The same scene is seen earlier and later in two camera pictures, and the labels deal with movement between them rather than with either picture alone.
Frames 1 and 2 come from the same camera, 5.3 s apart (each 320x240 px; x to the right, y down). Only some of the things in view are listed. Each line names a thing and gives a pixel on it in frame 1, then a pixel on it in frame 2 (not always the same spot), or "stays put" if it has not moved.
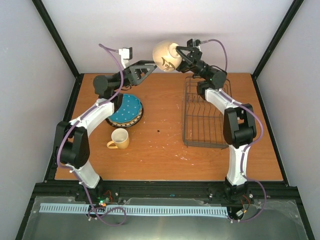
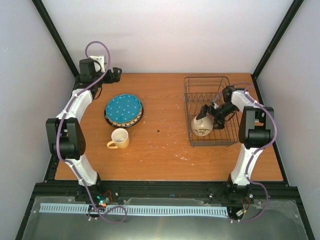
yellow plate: [130, 121] stays put
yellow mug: [120, 139] stays put
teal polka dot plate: [129, 110] stays put
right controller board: [239, 214] stays put
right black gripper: [191, 61] -> [220, 122]
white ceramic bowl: [166, 56] -> [202, 126]
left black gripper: [133, 75] -> [116, 77]
